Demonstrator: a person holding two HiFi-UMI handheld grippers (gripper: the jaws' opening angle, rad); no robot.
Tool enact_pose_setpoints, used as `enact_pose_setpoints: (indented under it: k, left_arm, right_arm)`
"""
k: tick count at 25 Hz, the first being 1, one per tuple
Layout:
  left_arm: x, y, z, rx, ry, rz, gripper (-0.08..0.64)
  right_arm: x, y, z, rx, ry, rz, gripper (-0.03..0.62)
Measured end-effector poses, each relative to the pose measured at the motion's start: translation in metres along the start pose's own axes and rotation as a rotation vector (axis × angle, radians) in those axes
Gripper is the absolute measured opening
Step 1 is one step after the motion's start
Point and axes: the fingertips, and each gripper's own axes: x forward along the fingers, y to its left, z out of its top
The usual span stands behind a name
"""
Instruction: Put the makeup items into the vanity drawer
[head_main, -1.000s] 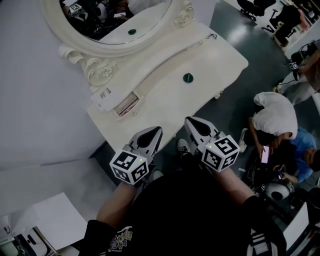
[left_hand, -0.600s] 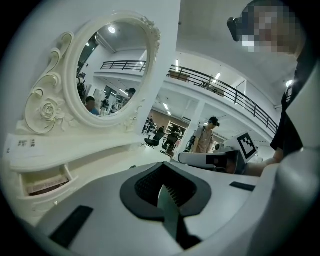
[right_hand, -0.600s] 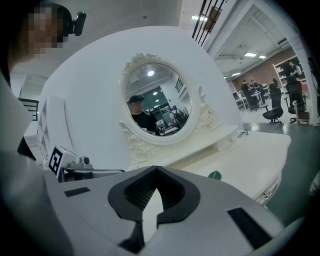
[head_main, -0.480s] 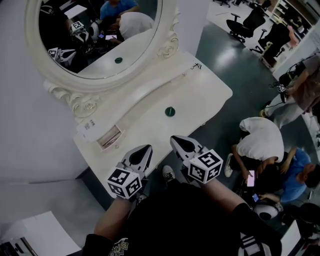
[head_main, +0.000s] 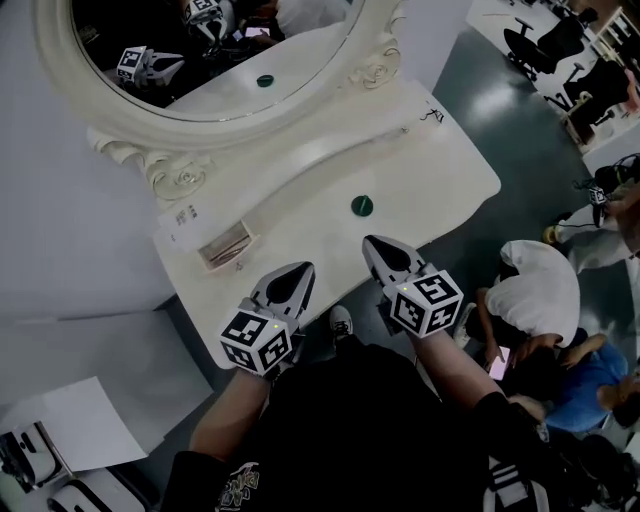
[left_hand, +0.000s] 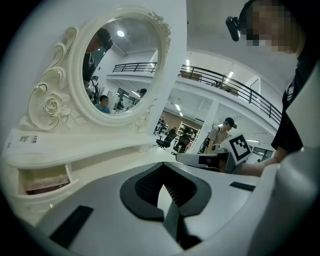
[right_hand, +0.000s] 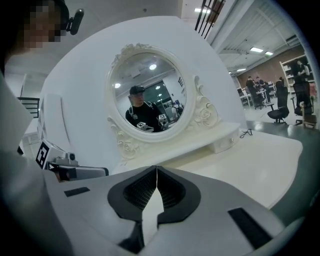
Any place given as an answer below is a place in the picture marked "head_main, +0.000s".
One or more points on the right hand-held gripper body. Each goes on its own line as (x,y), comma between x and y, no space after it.
(427,305)

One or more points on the white paper label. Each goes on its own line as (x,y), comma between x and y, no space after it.
(182,225)

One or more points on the white ornate oval mirror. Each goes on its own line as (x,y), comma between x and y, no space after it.
(190,177)

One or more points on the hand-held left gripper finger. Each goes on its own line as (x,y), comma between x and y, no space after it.
(277,282)
(301,295)

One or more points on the small green round object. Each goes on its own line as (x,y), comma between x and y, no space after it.
(362,206)

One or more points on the white box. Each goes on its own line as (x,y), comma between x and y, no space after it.
(90,425)

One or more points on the small black clip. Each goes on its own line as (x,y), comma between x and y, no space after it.
(437,116)

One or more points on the person's left forearm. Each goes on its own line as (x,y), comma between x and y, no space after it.
(225,420)

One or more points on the black office chair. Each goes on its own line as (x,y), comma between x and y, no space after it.
(600,85)
(560,40)

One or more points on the white dressing table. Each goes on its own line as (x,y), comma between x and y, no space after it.
(400,165)

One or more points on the person's white shoe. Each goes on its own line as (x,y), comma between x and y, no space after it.
(341,322)

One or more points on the person's black shirt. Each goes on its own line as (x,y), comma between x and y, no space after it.
(360,425)

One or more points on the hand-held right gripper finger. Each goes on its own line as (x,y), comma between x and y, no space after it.
(402,255)
(377,270)

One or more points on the smartphone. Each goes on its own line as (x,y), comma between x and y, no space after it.
(500,364)

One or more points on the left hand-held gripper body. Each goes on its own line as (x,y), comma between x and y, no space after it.
(255,345)

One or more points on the person's right forearm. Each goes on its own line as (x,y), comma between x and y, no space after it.
(455,365)

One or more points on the white boxy appliance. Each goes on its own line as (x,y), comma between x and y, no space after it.
(95,495)
(35,450)

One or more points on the small white drawer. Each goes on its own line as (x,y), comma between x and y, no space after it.
(247,252)

